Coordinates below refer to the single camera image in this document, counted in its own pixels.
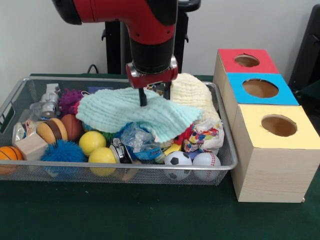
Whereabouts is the small orange basketball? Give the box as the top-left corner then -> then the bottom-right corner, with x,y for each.
0,146 -> 24,175

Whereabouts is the purple spiky rubber ball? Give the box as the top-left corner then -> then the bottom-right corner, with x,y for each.
59,87 -> 85,116

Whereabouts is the black looped cable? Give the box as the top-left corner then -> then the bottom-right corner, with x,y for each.
87,64 -> 101,75

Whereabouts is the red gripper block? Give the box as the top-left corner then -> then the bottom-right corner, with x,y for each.
125,55 -> 179,108

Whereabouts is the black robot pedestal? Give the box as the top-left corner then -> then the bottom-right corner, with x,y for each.
101,0 -> 202,75

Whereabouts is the small soccer ball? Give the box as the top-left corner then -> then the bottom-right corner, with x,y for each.
164,150 -> 193,181

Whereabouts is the light blue muslin cloth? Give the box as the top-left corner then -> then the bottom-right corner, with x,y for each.
74,87 -> 203,143

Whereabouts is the shallow wire mesh bin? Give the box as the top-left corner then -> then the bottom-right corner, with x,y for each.
0,76 -> 238,186

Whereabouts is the small white baseball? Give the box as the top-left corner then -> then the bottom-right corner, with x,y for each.
192,151 -> 222,181

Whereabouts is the black chair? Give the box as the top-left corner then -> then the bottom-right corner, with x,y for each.
288,4 -> 320,101

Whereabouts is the cream muslin cloth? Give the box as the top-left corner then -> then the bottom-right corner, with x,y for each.
170,72 -> 222,122

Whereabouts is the toy hamburger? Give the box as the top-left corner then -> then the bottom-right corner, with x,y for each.
36,117 -> 69,145

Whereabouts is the wooden box with three holes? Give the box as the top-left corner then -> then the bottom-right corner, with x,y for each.
213,48 -> 320,203

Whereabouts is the silver toy robot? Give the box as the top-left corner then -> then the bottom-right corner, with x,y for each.
29,83 -> 62,120

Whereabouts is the yellow foam ball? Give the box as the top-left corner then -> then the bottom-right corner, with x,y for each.
87,146 -> 118,177
78,131 -> 107,158

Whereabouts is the blue spiky rubber ball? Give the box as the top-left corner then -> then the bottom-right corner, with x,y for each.
39,139 -> 88,163

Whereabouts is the crumpled white colourful-dotted wrapper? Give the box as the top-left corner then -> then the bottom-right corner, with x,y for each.
182,119 -> 225,153

